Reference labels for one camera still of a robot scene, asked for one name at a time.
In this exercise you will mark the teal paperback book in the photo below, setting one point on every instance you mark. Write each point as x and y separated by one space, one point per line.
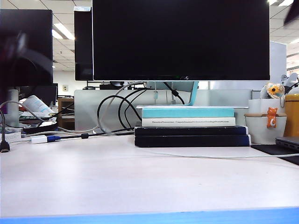
187 113

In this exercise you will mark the white paperback book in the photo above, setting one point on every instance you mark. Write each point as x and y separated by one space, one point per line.
187 122

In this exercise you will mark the black hardcover book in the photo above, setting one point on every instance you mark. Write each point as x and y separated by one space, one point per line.
187 141
187 130

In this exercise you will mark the wide black desktop monitor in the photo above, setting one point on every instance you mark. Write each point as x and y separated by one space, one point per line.
177 39

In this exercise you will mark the wooden shelf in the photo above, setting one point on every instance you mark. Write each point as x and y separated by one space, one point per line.
66 123

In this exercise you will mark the black monitor with paper label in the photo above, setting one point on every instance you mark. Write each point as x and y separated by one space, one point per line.
83 42

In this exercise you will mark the small dark background monitor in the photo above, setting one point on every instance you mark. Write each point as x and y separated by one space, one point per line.
44 93

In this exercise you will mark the white square container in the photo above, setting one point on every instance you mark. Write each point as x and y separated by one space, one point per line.
257 106

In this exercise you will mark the white mug with fox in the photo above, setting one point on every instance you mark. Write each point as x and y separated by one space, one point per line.
257 128

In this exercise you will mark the white video adapter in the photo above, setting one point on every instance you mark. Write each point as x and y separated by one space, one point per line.
38 139

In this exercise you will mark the white bottle teal print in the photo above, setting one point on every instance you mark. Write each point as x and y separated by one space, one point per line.
35 103

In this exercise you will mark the ceiling light panel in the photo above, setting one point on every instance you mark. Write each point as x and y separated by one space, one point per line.
61 32

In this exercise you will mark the green printed booklet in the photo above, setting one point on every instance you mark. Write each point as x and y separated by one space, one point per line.
28 116

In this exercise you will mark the orange cat figurine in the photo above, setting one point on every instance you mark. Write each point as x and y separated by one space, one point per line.
272 116

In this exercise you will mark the crochet sunflower doll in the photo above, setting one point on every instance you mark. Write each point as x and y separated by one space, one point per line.
273 89

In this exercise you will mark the silver framed purple display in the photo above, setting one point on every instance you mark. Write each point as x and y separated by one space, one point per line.
14 109

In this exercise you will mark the white partition panel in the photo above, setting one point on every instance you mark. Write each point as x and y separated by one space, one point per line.
278 65

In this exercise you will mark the white box blue print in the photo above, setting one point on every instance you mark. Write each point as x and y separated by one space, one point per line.
11 136

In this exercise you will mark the grey laptop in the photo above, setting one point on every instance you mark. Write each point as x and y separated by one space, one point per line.
287 142

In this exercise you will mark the yellow canister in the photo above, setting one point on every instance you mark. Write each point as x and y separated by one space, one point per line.
292 116

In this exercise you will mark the white toy figure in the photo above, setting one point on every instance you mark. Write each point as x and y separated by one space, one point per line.
292 78

